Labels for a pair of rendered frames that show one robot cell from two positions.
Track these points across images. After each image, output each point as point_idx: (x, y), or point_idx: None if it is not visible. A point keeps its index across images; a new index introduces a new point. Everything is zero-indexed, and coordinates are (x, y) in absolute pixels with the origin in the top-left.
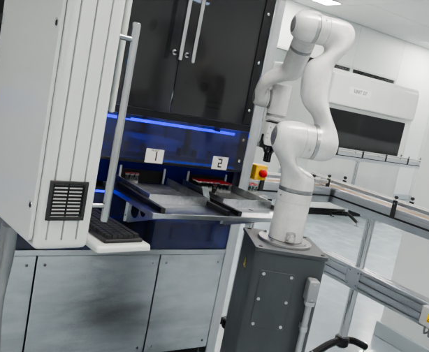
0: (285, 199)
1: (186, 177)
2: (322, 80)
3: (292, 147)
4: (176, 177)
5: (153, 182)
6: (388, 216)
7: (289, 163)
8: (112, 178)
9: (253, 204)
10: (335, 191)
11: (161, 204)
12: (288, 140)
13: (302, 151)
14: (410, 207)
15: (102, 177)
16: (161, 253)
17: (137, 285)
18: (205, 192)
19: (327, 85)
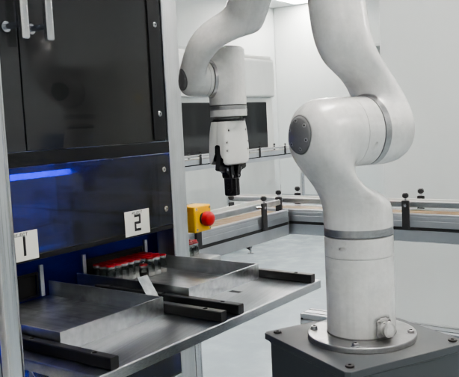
0: (355, 255)
1: (81, 268)
2: (358, 5)
3: (349, 149)
4: (64, 274)
5: (25, 298)
6: (400, 227)
7: (350, 182)
8: (16, 343)
9: (234, 280)
10: (295, 212)
11: (88, 344)
12: (340, 136)
13: (365, 152)
14: (430, 205)
15: None
16: None
17: None
18: (147, 286)
19: (366, 13)
